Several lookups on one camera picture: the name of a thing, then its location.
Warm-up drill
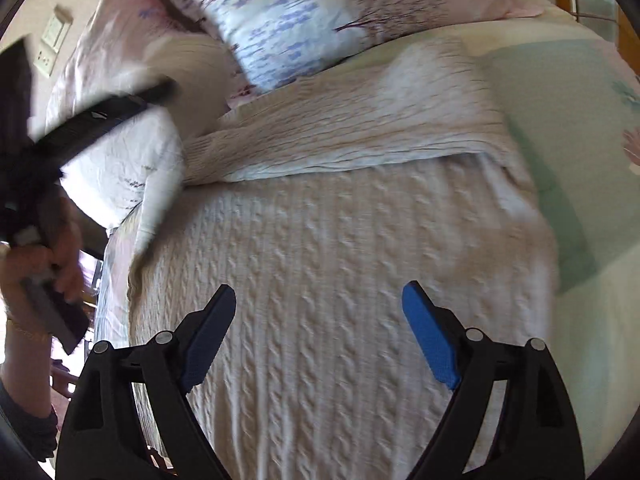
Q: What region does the cream cable-knit sweater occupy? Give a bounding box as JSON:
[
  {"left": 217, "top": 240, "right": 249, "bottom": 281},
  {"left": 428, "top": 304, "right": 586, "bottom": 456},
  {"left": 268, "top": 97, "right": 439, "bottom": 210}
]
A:
[{"left": 128, "top": 38, "right": 558, "bottom": 479}]

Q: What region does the person's left forearm dark sleeve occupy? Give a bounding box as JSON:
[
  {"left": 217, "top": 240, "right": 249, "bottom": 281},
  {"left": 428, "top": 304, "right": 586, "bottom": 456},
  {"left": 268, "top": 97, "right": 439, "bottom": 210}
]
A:
[{"left": 0, "top": 320, "right": 61, "bottom": 463}]

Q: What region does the person's left hand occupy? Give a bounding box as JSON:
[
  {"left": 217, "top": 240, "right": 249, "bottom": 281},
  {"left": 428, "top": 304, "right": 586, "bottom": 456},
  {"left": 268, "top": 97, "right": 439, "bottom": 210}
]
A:
[{"left": 1, "top": 195, "right": 84, "bottom": 337}]

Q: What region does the pink floral lower pillow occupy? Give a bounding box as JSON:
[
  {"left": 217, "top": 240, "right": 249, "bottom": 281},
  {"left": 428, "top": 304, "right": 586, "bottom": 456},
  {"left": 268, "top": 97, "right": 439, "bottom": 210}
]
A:
[{"left": 41, "top": 0, "right": 237, "bottom": 231}]

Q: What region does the pale green bed sheet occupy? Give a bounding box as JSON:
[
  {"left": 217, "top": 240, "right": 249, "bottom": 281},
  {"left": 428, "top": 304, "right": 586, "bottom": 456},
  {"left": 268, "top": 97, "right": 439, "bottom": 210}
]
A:
[{"left": 460, "top": 7, "right": 639, "bottom": 471}]

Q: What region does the wooden headboard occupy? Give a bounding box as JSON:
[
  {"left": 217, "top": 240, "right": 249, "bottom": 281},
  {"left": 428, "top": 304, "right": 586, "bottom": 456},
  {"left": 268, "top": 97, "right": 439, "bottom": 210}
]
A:
[{"left": 555, "top": 0, "right": 639, "bottom": 73}]

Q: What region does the white wall socket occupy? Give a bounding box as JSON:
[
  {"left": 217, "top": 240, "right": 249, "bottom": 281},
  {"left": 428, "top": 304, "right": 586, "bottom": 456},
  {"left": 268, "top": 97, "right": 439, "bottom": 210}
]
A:
[{"left": 34, "top": 44, "right": 58, "bottom": 78}]

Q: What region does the white wall switch panel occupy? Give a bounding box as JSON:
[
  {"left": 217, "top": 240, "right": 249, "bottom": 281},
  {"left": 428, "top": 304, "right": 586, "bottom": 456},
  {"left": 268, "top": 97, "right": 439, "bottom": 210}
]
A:
[{"left": 41, "top": 6, "right": 73, "bottom": 53}]

